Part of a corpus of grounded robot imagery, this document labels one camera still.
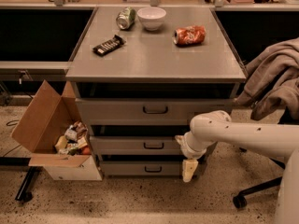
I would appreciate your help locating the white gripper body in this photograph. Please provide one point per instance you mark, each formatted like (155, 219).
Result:
(189, 147)

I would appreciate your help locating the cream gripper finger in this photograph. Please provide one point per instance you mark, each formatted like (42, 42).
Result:
(188, 168)

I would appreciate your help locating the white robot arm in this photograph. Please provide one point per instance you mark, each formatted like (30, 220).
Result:
(279, 142)

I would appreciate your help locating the grey drawer cabinet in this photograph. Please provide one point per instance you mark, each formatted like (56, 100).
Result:
(150, 65)

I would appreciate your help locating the grey top drawer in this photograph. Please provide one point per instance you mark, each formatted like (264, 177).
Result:
(141, 111)

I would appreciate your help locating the black office chair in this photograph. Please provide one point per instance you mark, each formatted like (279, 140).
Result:
(239, 200)

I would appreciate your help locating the grey brown jacket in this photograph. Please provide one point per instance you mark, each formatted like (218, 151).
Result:
(273, 81)

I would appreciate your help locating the crushed orange soda can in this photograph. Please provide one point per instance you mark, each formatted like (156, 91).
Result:
(189, 35)

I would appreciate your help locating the snack packets in box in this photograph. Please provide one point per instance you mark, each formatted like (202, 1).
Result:
(74, 141)

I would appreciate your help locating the black snack bar wrapper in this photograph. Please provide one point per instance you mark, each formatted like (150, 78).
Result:
(108, 46)

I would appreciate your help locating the white bowl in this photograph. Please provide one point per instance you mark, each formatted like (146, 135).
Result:
(151, 18)

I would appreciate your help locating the cardboard box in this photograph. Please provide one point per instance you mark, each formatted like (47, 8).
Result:
(46, 119)

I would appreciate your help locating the crushed green soda can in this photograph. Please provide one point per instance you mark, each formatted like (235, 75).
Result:
(126, 18)

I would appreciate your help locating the black desk leg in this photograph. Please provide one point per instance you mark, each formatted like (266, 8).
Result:
(24, 193)

